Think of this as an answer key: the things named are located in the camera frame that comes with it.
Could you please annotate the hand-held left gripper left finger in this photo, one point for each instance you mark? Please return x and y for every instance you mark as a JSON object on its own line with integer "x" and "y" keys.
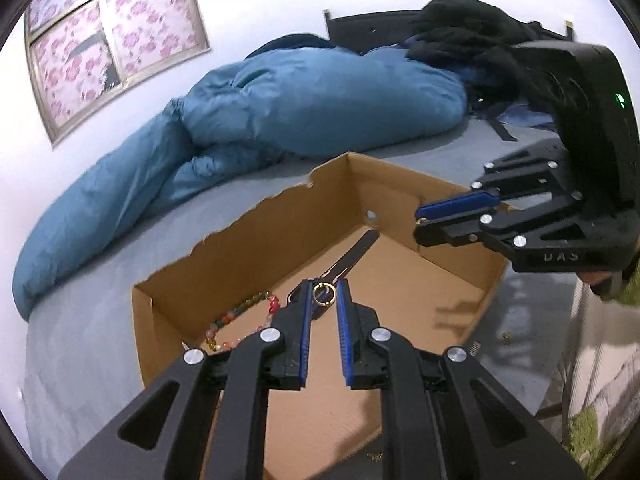
{"x": 305, "y": 330}

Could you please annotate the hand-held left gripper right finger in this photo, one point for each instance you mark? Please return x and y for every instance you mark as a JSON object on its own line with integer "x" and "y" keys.
{"x": 344, "y": 330}

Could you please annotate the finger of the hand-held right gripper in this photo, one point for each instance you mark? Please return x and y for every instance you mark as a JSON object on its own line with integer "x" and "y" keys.
{"x": 500, "y": 237}
{"x": 460, "y": 204}

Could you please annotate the brown cardboard box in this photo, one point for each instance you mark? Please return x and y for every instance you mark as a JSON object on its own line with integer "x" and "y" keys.
{"x": 225, "y": 240}

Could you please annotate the person's right hand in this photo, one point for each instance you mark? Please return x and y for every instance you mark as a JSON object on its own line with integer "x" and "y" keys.
{"x": 600, "y": 282}

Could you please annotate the black clothing pile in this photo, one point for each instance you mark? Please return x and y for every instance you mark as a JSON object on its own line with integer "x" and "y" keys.
{"x": 465, "y": 35}

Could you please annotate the blue duvet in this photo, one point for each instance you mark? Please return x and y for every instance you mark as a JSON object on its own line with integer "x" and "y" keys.
{"x": 325, "y": 100}

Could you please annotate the black headboard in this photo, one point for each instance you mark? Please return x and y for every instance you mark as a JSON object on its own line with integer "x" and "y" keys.
{"x": 370, "y": 27}

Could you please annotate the grey plush blanket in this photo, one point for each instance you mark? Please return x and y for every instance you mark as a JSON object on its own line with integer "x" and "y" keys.
{"x": 100, "y": 360}

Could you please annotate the floral film window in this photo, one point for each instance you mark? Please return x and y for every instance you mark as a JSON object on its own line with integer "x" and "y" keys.
{"x": 75, "y": 60}

